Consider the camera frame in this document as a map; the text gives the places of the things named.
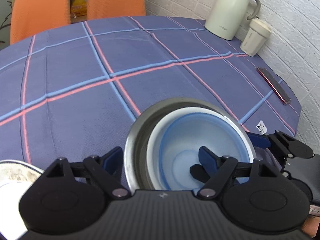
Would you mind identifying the left orange chair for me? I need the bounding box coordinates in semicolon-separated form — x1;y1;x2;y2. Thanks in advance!
10;0;71;44

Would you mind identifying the plaid blue tablecloth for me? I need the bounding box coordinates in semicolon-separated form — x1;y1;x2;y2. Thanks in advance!
1;16;302;169

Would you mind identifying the red smartphone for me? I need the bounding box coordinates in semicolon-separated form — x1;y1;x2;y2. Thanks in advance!
257;67;291;105

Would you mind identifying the stainless steel bowl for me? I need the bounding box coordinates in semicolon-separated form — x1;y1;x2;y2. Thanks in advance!
124;97;256;193

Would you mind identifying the cream lidded cup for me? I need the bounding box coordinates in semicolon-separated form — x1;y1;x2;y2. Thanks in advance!
240;18;272;57

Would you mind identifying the white paper bowl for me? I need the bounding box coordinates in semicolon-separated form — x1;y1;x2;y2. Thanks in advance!
146;107;256;191

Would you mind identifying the white thermos jug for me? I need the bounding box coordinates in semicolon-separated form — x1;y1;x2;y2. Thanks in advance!
204;0;261;40

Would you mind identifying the blue translucent plastic bowl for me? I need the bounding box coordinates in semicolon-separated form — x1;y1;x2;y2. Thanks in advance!
159;113;255;192

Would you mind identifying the white tablecloth label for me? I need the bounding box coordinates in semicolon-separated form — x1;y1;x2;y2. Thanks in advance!
256;120;267;135

